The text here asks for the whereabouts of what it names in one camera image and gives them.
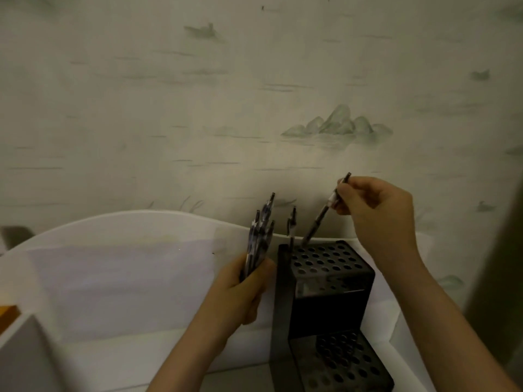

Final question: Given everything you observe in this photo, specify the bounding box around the person's right hand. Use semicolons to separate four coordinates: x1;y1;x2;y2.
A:
334;176;424;278

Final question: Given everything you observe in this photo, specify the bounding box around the person's left hand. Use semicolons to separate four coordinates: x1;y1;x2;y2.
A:
196;256;277;341

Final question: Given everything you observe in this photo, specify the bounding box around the black gel pen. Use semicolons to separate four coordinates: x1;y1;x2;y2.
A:
287;206;298;252
301;171;352;246

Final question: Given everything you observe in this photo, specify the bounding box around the bunch of black pens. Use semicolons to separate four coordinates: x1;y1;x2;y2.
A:
239;192;277;282

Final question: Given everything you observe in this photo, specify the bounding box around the black tiered pen holder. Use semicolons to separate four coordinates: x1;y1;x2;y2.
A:
268;240;396;392

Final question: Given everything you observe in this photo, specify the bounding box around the person's right forearm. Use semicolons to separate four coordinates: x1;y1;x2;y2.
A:
375;250;520;392

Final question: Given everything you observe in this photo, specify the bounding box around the white curved-back shelf unit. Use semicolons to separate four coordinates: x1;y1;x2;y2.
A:
0;210;440;392

